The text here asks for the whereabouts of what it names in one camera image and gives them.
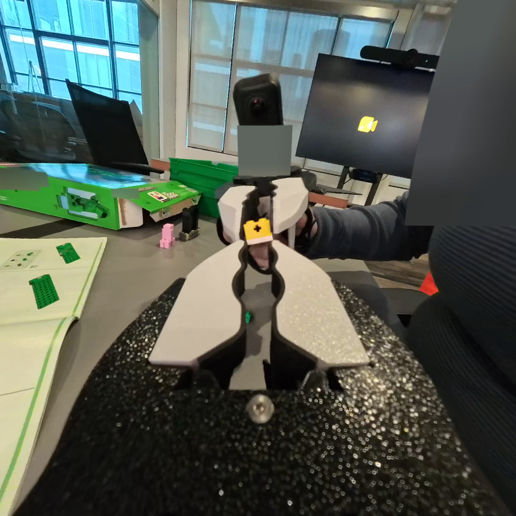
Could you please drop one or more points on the yellow tan toy brick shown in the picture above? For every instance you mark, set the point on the yellow tan toy brick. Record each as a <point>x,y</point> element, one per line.
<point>258,230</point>

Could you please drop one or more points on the black webcam bar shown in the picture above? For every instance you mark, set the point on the black webcam bar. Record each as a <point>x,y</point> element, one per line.
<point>387,54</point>

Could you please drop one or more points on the grey desk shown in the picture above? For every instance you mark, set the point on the grey desk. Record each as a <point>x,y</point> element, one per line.
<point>129,282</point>

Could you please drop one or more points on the black brick build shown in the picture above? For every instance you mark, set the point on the black brick build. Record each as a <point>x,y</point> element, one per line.
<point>189,223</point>

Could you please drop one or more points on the red orange object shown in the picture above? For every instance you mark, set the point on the red orange object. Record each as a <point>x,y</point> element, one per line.
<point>428,284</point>

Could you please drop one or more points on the person's right hand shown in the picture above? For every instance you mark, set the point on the person's right hand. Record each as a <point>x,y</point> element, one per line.
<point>261,256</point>

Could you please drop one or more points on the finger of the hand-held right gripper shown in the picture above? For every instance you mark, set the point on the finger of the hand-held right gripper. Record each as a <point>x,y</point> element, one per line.
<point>290,201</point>
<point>232,209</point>

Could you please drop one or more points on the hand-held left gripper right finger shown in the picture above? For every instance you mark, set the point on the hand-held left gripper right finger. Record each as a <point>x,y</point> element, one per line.
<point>318,314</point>

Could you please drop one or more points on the black office chair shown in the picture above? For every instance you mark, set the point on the black office chair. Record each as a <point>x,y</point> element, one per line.
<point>109,129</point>

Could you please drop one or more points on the white framed window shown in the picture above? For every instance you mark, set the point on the white framed window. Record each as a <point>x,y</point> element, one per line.
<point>306,48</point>

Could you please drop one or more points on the pink brick pig figure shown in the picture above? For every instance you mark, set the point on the pink brick pig figure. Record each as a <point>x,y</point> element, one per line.
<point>167,236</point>

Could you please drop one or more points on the black framed window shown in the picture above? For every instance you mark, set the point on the black framed window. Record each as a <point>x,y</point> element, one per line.
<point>60,48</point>

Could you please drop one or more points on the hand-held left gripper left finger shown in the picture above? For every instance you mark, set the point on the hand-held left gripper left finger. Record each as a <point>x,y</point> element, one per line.
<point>201,314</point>

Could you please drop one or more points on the black monitor on stand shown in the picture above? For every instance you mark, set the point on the black monitor on stand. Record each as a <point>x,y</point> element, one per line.
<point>354,121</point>

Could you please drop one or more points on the green instruction booklet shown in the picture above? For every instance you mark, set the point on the green instruction booklet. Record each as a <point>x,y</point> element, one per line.
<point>36,322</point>

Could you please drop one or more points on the green toy brick box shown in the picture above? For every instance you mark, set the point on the green toy brick box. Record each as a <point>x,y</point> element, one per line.
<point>80,193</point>

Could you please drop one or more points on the green plastic crate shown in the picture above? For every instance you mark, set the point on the green plastic crate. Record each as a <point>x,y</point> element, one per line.
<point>197,177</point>

